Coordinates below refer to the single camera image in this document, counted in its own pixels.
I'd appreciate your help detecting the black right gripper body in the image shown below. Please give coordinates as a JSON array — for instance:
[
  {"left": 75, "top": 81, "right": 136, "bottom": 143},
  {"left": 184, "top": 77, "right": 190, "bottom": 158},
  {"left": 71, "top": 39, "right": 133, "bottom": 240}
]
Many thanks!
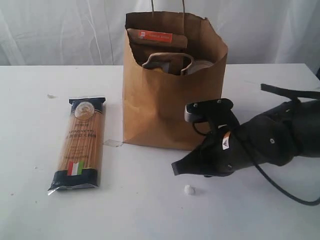
[{"left": 197, "top": 124, "right": 260, "bottom": 177}]

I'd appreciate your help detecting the white scrap front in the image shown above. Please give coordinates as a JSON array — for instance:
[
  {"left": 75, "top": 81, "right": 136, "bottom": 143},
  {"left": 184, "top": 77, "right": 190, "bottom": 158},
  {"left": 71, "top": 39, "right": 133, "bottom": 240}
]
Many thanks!
[{"left": 184, "top": 184, "right": 196, "bottom": 196}]

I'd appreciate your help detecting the clear jar with gold lid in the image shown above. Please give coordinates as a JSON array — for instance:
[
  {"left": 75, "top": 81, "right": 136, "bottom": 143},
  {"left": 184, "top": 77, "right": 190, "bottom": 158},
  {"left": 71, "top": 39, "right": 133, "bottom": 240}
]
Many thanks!
[{"left": 186, "top": 60, "right": 214, "bottom": 75}]

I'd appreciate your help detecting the spaghetti pasta package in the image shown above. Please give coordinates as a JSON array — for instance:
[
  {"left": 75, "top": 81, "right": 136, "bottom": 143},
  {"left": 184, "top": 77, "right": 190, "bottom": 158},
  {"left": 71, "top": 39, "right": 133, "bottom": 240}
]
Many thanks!
[{"left": 47, "top": 97, "right": 106, "bottom": 195}]

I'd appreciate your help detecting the brown kraft stand-up pouch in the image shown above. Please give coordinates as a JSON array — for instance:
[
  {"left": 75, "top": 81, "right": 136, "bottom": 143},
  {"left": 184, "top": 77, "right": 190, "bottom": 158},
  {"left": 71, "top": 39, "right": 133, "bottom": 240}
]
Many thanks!
[{"left": 126, "top": 28, "right": 188, "bottom": 62}]

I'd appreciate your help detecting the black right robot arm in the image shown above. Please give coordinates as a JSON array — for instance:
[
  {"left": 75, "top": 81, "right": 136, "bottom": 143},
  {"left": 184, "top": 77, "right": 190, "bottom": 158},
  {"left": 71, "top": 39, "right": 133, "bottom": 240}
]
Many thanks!
[{"left": 171, "top": 84, "right": 320, "bottom": 177}]

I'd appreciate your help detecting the brown paper bag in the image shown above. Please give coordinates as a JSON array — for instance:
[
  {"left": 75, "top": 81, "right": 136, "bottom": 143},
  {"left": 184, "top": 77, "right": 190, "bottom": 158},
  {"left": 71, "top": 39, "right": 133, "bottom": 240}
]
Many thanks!
[{"left": 123, "top": 11, "right": 228, "bottom": 151}]

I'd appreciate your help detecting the clear tape piece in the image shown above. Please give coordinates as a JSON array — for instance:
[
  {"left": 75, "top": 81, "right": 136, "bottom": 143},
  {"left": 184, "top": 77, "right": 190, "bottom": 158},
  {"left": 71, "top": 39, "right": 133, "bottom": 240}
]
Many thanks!
[{"left": 103, "top": 139, "right": 124, "bottom": 148}]

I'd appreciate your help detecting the white backdrop curtain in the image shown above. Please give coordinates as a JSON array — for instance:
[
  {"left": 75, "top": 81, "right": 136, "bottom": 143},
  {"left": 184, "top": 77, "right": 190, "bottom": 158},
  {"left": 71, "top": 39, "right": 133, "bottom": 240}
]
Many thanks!
[{"left": 0, "top": 0, "right": 320, "bottom": 72}]

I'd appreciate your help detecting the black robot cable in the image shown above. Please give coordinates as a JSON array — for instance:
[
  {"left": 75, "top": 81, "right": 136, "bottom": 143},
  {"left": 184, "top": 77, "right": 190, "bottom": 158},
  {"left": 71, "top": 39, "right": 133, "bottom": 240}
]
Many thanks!
[{"left": 224, "top": 127, "right": 320, "bottom": 207}]

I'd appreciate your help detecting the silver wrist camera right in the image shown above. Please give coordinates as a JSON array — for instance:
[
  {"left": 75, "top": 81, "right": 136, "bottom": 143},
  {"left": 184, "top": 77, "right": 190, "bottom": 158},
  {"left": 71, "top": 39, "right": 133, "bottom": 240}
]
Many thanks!
[{"left": 184, "top": 98, "right": 240, "bottom": 137}]

